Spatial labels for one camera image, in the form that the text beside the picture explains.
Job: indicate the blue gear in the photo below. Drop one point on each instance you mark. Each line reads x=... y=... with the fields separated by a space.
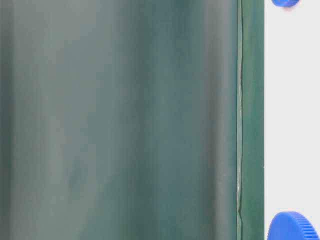
x=285 y=3
x=291 y=225

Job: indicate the green table cloth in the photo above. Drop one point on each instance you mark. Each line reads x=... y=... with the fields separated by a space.
x=132 y=119

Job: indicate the white rectangular board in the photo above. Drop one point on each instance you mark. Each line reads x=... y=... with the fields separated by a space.
x=292 y=110

